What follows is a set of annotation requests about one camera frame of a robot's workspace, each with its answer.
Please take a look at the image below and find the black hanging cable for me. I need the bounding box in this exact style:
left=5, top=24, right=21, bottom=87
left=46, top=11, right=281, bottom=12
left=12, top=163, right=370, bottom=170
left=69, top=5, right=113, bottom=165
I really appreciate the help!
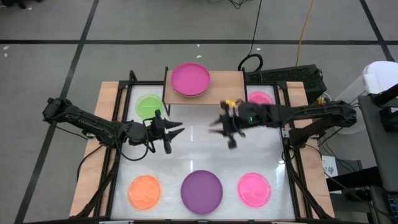
left=238, top=0, right=264, bottom=72

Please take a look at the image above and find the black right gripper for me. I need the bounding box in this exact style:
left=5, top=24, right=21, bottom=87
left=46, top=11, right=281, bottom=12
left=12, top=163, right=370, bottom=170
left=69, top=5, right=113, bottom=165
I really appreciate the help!
left=208, top=99, right=272, bottom=151

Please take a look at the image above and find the white rounded object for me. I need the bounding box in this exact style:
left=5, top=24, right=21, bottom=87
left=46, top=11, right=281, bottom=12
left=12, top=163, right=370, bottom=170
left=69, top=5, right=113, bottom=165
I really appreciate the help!
left=362, top=60, right=398, bottom=96

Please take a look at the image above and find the small translucent orange plate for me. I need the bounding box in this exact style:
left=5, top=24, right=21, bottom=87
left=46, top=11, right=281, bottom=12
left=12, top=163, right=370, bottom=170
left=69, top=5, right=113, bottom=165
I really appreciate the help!
left=127, top=174, right=162, bottom=211

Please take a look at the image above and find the small translucent green plate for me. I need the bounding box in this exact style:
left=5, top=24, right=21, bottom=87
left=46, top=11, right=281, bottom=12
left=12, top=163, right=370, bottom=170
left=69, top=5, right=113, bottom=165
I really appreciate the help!
left=135, top=94, right=165, bottom=121

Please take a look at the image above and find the yellow cable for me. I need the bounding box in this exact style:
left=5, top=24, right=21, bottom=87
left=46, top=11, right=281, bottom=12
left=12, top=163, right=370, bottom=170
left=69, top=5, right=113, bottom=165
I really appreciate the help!
left=295, top=0, right=317, bottom=67

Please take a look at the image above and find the wooden shelf with black legs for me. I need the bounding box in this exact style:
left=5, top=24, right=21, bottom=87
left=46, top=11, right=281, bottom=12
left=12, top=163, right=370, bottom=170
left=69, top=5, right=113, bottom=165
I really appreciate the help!
left=163, top=66, right=248, bottom=116

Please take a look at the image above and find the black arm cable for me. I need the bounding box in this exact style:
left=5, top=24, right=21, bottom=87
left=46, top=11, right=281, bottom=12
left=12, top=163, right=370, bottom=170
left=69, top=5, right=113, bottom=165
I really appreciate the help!
left=117, top=136, right=157, bottom=162

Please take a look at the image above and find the small translucent pink plate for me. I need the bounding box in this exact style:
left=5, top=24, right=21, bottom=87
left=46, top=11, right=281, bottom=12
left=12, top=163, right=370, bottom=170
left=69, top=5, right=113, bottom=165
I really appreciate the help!
left=237, top=172, right=272, bottom=208
left=248, top=90, right=276, bottom=106

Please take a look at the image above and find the large magenta plate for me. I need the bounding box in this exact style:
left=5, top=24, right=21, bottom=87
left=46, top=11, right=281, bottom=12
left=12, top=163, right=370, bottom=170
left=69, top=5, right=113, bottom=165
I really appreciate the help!
left=170, top=62, right=211, bottom=96

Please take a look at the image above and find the large purple plate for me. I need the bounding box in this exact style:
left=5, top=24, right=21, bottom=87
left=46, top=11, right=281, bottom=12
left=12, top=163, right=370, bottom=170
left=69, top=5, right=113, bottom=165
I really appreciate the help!
left=180, top=169, right=224, bottom=215

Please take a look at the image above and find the black table frame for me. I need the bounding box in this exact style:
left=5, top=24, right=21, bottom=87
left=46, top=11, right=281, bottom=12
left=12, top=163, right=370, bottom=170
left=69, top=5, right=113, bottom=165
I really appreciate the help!
left=74, top=70, right=336, bottom=223

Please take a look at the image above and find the grey desk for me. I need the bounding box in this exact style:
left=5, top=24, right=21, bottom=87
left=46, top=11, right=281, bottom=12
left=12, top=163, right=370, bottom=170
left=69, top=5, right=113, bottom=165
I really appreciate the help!
left=357, top=93, right=398, bottom=194

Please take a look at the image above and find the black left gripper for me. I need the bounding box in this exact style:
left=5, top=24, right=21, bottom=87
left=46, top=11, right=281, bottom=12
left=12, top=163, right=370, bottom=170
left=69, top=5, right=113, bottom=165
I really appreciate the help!
left=124, top=108, right=186, bottom=156

